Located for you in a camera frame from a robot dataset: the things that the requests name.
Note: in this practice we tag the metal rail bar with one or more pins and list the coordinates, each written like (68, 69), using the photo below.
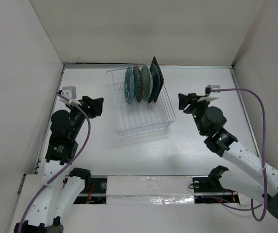
(170, 192)

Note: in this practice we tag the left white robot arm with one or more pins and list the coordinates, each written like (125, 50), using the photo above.
(61, 184)

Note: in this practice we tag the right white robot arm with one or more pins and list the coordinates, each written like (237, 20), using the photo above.
(261, 182)

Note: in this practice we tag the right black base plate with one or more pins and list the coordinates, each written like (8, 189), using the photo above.
(206, 183)

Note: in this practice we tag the black square plate yellow centre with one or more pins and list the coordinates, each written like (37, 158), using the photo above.
(158, 79)

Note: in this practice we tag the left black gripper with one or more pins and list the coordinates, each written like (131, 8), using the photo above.
(92, 107)

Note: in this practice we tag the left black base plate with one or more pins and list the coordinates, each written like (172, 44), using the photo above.
(96, 194)

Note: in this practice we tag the clear wire dish rack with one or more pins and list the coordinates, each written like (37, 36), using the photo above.
(138, 118)

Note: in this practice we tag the teal scalloped glass plate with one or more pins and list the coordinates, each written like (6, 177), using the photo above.
(129, 85)

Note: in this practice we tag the dark teal square plate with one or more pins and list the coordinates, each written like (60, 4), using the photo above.
(151, 96)

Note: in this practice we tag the light green flower plate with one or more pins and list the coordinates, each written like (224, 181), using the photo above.
(147, 82)

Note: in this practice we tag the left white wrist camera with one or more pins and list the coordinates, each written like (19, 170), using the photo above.
(69, 92)

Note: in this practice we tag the teal round speckled plate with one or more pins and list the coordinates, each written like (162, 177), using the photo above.
(138, 89)

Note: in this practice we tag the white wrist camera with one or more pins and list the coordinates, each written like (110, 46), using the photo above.
(69, 92)
(212, 92)

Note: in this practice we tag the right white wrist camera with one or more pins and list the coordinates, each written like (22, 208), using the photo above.
(212, 92)

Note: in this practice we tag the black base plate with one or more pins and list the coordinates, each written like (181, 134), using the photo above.
(96, 194)
(206, 183)

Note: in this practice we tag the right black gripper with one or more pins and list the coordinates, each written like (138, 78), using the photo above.
(191, 99)

